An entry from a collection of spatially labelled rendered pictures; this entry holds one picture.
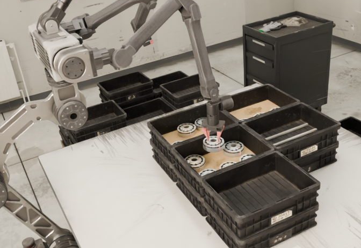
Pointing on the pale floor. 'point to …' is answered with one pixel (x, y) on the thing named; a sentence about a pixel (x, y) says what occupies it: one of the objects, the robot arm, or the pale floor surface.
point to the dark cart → (290, 57)
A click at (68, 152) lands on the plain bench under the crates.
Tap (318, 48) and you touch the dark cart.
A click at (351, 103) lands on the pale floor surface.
